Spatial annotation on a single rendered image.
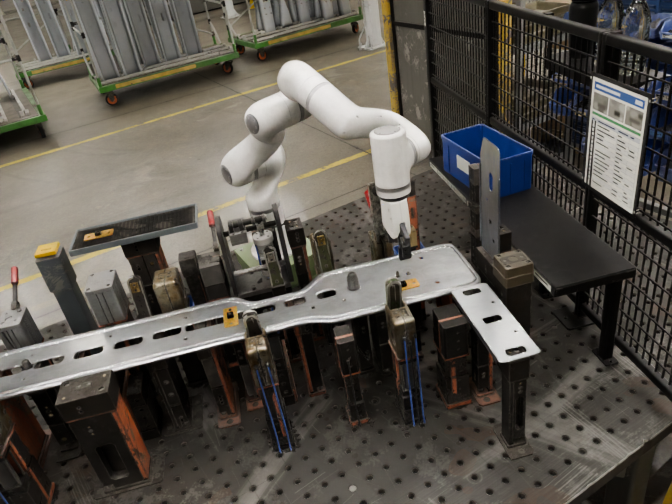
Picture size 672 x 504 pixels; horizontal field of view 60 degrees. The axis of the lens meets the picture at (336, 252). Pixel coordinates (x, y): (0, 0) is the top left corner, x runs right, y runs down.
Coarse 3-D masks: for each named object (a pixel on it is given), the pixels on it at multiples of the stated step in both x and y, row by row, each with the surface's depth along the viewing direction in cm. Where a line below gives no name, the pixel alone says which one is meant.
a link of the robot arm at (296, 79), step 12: (288, 72) 148; (300, 72) 147; (312, 72) 147; (288, 84) 148; (300, 84) 146; (312, 84) 144; (288, 96) 153; (300, 96) 146; (300, 108) 164; (300, 120) 167
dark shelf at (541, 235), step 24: (432, 168) 214; (456, 192) 195; (528, 192) 183; (504, 216) 173; (528, 216) 171; (552, 216) 169; (528, 240) 160; (552, 240) 158; (576, 240) 157; (600, 240) 155; (552, 264) 149; (576, 264) 148; (600, 264) 146; (624, 264) 145; (552, 288) 142; (576, 288) 142
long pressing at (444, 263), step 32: (416, 256) 167; (448, 256) 165; (320, 288) 160; (384, 288) 156; (416, 288) 154; (448, 288) 152; (160, 320) 158; (192, 320) 156; (288, 320) 150; (320, 320) 149; (32, 352) 154; (64, 352) 152; (128, 352) 148; (160, 352) 147; (192, 352) 147; (0, 384) 145; (32, 384) 143
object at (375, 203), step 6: (372, 186) 163; (372, 192) 160; (372, 198) 163; (378, 198) 164; (372, 204) 164; (378, 204) 165; (372, 210) 164; (378, 210) 166; (372, 216) 166; (378, 216) 166; (378, 222) 167; (384, 228) 168; (378, 234) 167; (378, 240) 168
